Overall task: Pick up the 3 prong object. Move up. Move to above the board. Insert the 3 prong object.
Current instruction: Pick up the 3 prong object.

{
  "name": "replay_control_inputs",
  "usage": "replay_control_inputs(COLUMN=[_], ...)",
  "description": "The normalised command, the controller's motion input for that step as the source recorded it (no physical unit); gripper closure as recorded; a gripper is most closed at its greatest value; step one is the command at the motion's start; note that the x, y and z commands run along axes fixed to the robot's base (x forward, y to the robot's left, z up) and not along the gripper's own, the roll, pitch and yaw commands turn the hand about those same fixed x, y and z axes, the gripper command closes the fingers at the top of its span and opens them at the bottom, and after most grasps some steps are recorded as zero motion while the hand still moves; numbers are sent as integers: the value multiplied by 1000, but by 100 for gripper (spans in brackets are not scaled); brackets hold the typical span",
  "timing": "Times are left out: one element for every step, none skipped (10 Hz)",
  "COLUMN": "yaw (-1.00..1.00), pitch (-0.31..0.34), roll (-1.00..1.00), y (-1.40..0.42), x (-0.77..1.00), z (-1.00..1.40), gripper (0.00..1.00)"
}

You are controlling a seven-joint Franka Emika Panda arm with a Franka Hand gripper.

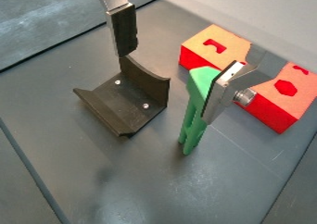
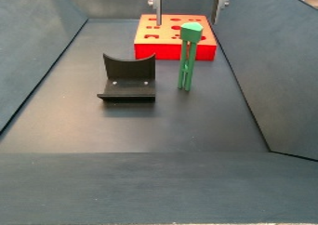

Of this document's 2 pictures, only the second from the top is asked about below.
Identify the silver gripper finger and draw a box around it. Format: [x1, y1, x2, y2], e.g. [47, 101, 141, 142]
[211, 0, 227, 24]
[149, 0, 162, 26]

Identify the green three prong peg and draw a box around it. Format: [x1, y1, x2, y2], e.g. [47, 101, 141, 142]
[178, 22, 203, 91]

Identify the red shape sorting board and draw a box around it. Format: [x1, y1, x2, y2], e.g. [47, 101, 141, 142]
[134, 14, 218, 60]

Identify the black curved stand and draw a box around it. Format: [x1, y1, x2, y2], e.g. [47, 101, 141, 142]
[98, 55, 157, 100]

